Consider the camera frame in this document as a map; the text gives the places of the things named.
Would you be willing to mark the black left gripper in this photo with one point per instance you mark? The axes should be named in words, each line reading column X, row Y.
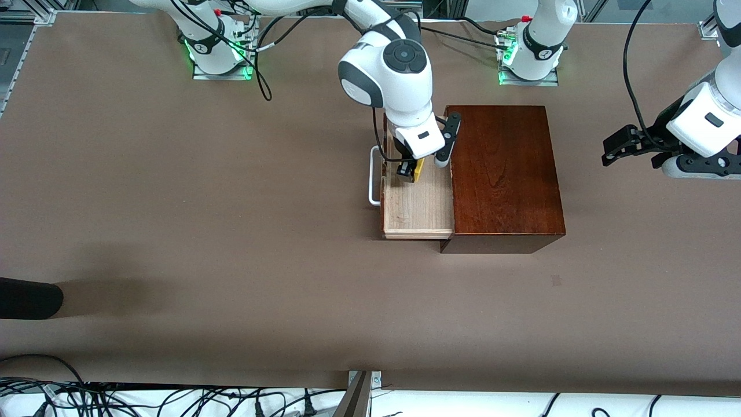
column 663, row 136

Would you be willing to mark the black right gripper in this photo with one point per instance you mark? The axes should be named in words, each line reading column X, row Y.
column 403, row 156

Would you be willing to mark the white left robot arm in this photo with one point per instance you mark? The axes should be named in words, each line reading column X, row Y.
column 544, row 35

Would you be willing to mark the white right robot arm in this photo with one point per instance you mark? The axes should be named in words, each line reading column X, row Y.
column 393, row 81

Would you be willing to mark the dark brown wooden cabinet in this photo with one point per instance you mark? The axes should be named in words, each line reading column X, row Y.
column 503, row 168

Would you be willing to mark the silver device box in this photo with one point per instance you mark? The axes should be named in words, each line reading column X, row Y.
column 379, row 3

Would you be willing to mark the black cylinder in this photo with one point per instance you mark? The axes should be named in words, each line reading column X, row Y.
column 29, row 298

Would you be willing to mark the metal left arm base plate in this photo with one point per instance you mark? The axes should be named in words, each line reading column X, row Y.
column 529, row 82

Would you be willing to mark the aluminium frame corner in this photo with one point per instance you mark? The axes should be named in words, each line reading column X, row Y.
column 707, row 28

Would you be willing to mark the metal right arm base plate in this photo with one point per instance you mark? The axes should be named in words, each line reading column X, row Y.
column 223, row 75

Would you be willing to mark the grey metal bracket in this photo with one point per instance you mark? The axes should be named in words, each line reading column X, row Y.
column 356, row 399

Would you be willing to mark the aluminium frame profile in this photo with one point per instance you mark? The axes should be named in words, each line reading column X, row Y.
column 43, row 16

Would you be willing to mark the aluminium table edge rail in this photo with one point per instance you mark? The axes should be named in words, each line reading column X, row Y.
column 20, row 63

